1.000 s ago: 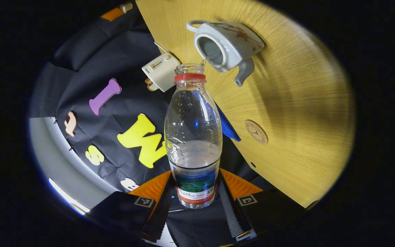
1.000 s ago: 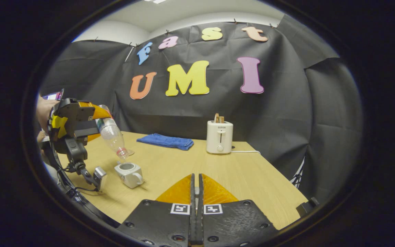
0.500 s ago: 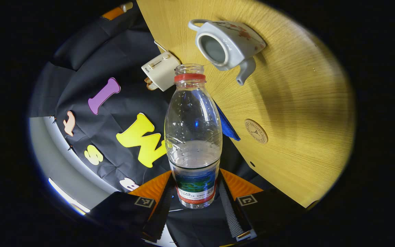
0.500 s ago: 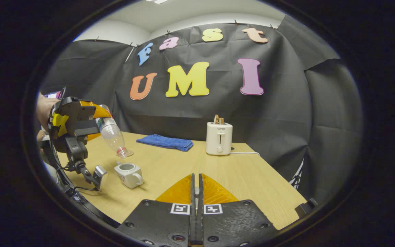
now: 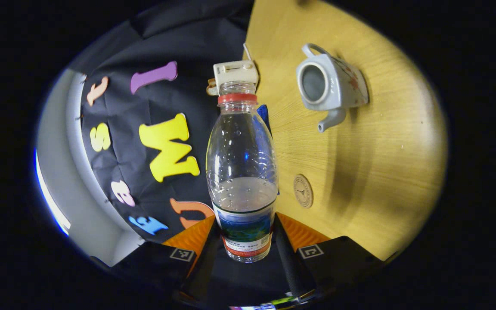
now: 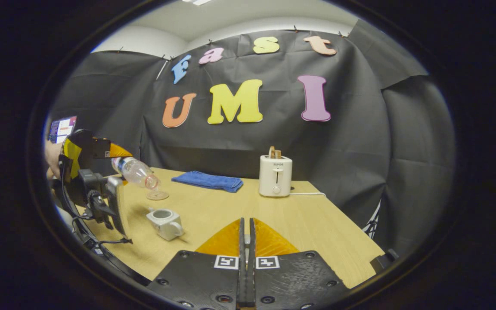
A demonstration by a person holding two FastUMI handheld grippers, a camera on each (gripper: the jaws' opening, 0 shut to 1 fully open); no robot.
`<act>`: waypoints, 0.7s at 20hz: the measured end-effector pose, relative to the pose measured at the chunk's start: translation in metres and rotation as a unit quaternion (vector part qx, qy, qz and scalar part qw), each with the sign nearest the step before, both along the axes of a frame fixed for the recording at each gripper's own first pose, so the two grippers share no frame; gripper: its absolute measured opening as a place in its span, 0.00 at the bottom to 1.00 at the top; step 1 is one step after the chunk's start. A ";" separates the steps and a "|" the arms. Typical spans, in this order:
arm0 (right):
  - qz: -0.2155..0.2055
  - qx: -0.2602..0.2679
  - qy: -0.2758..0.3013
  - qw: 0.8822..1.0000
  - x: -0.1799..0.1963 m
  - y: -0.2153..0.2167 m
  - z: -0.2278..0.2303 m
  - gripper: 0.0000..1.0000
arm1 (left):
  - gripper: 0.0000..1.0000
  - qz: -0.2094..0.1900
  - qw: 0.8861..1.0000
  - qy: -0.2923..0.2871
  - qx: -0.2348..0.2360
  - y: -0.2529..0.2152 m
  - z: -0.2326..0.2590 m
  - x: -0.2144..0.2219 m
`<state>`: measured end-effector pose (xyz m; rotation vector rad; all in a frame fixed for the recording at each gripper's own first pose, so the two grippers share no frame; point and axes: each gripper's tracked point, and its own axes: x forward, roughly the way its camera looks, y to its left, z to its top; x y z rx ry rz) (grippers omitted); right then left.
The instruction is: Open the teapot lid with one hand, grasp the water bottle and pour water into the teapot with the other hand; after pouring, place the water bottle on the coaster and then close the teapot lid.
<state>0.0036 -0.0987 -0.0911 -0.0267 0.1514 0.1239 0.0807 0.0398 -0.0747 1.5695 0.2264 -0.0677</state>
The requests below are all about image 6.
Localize clear plastic water bottle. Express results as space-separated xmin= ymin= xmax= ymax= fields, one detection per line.
xmin=111 ymin=156 xmax=162 ymax=191

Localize white toaster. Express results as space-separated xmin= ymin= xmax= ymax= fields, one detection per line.
xmin=258 ymin=155 xmax=293 ymax=198

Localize computer monitor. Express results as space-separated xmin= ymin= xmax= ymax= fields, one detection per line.
xmin=48 ymin=116 xmax=78 ymax=144

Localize blue towel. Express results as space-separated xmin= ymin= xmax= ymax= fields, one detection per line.
xmin=171 ymin=170 xmax=245 ymax=193

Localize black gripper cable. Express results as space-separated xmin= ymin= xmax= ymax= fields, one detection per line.
xmin=71 ymin=215 xmax=134 ymax=260

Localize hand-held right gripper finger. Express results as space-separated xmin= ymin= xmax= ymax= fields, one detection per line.
xmin=249 ymin=217 xmax=352 ymax=310
xmin=147 ymin=217 xmax=246 ymax=310

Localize white teacup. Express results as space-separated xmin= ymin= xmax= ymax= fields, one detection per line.
xmin=146 ymin=208 xmax=185 ymax=242

